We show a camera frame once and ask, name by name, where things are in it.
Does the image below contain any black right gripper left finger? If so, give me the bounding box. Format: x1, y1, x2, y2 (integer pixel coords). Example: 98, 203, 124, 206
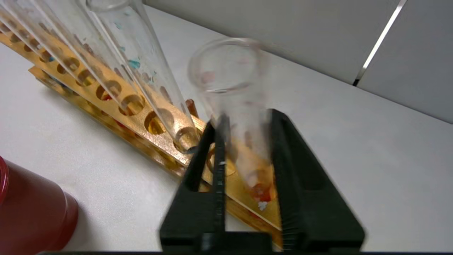
159, 114, 228, 249

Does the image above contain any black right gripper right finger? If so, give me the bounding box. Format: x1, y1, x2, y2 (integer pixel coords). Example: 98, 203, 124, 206
270, 109, 365, 250

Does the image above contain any test tube with blue liquid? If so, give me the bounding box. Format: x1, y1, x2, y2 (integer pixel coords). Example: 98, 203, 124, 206
86, 0, 198, 153

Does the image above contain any wooden test tube rack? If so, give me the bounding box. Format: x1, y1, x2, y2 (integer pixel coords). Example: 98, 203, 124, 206
0, 21, 283, 249

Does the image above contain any red plastic cup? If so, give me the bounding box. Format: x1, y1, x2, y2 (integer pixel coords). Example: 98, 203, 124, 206
0, 156, 79, 255

